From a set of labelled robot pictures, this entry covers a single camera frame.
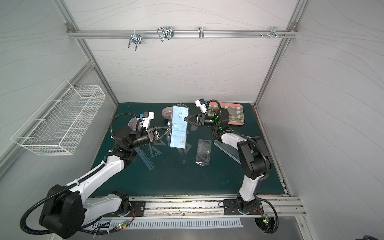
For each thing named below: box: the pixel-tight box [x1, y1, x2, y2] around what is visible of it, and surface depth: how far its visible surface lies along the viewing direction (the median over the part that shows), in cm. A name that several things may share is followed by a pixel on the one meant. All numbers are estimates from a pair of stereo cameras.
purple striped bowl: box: [161, 106, 173, 120], surface depth 113 cm
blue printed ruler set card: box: [170, 105, 189, 149], surface depth 74 cm
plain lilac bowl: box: [128, 117, 138, 131], surface depth 104 cm
